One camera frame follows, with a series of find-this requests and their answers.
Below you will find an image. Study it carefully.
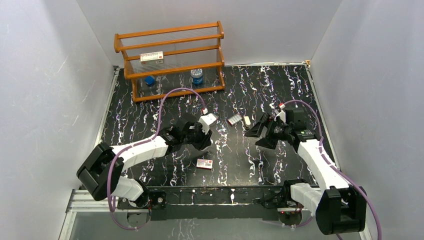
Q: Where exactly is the grey staple strip box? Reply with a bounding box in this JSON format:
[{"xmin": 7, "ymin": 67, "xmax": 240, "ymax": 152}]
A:
[{"xmin": 227, "ymin": 113, "xmax": 243, "ymax": 126}]

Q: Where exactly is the beige small eraser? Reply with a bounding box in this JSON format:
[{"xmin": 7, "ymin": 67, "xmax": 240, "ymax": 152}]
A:
[{"xmin": 243, "ymin": 115, "xmax": 252, "ymax": 129}]

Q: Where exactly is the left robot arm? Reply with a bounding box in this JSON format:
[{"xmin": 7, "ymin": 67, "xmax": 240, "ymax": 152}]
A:
[{"xmin": 76, "ymin": 113, "xmax": 218, "ymax": 208}]

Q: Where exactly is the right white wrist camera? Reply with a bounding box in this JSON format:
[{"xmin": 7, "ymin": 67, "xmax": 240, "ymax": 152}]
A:
[{"xmin": 273, "ymin": 103, "xmax": 286, "ymax": 124}]

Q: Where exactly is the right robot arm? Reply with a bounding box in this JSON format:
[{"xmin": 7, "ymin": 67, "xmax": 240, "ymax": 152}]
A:
[{"xmin": 244, "ymin": 108, "xmax": 367, "ymax": 235}]

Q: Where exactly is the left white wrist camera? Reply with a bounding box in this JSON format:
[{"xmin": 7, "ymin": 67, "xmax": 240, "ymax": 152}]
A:
[{"xmin": 198, "ymin": 113, "xmax": 218, "ymax": 134}]

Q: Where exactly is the red white staple box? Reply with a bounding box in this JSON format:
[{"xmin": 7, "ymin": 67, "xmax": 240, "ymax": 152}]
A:
[{"xmin": 196, "ymin": 158, "xmax": 213, "ymax": 170}]

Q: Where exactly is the blue round tin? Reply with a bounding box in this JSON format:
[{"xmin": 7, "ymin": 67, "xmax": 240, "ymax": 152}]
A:
[{"xmin": 190, "ymin": 68, "xmax": 204, "ymax": 86}]

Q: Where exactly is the orange wooden shelf rack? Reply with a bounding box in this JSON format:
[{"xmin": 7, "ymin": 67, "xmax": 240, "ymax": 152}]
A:
[{"xmin": 113, "ymin": 20, "xmax": 226, "ymax": 102}]

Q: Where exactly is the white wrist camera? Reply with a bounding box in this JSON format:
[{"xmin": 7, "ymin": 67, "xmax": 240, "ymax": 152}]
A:
[
  {"xmin": 273, "ymin": 103, "xmax": 286, "ymax": 124},
  {"xmin": 198, "ymin": 113, "xmax": 218, "ymax": 134}
]

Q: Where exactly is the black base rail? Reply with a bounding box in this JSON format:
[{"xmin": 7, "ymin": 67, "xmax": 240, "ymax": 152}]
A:
[{"xmin": 115, "ymin": 185, "xmax": 319, "ymax": 222}]

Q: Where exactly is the small blue box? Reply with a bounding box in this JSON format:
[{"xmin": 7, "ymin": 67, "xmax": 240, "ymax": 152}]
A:
[{"xmin": 144, "ymin": 75, "xmax": 156, "ymax": 87}]

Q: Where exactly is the white staple box on shelf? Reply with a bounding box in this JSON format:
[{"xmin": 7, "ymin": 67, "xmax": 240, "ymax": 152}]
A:
[{"xmin": 139, "ymin": 51, "xmax": 164, "ymax": 66}]

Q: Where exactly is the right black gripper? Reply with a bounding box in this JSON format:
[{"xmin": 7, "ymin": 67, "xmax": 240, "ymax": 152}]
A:
[{"xmin": 244, "ymin": 112, "xmax": 291, "ymax": 150}]

